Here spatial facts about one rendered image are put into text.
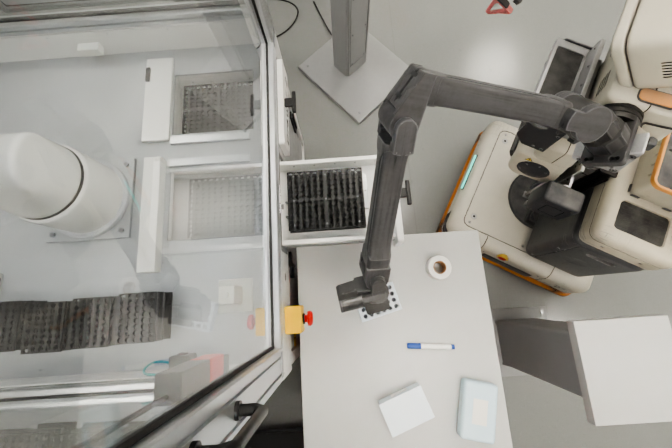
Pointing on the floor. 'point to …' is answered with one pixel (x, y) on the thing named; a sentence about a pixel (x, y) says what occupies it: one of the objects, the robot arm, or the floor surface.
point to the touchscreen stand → (353, 46)
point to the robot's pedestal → (593, 361)
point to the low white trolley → (396, 344)
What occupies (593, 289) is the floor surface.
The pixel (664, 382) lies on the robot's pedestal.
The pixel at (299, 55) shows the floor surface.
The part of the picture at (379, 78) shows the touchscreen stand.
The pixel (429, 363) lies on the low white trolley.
